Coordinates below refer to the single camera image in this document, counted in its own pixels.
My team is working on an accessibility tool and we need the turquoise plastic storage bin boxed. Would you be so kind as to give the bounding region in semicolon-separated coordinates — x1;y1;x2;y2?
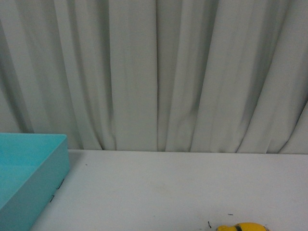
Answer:
0;133;70;231

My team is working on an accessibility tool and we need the grey pleated curtain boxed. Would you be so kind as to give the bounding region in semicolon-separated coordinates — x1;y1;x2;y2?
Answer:
0;0;308;154

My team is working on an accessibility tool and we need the yellow beetle toy car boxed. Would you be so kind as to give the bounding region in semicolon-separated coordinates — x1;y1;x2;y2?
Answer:
216;222;269;231

